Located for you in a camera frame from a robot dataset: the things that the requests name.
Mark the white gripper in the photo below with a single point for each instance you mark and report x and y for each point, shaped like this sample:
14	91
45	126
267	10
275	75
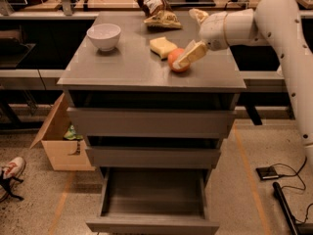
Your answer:
212	30

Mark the orange fruit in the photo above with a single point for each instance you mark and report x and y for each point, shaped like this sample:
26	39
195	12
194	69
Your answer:
172	57

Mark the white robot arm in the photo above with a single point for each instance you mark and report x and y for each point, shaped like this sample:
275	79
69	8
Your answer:
273	22

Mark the grey drawer cabinet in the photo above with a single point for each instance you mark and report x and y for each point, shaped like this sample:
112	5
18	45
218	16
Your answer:
131	76

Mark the grey top drawer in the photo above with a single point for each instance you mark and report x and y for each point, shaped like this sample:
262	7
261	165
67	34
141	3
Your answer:
151	123

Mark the grey middle drawer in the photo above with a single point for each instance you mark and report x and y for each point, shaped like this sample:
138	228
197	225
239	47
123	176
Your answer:
153	158

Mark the grey open bottom drawer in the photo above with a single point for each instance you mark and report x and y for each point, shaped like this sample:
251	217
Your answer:
153	201

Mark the yellow sponge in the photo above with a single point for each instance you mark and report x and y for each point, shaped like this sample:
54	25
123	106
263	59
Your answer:
162	46

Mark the crumpled chip bag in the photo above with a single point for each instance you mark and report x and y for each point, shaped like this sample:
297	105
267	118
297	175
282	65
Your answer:
158	13

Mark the white ceramic bowl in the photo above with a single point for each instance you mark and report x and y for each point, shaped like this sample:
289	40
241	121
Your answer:
104	36

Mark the black floor power box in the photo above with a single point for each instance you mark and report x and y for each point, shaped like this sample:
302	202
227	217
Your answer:
267	173

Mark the green packet in box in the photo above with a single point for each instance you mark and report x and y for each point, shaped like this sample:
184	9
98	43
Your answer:
71	134

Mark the cardboard box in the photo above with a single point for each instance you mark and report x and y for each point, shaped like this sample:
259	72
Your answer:
63	154

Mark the black metal floor bar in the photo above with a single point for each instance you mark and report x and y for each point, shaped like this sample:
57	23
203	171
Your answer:
295	228

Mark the white red sneaker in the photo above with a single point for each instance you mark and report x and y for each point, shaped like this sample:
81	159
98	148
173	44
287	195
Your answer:
14	168

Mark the black stool base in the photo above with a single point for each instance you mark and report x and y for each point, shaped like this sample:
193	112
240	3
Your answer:
6	184

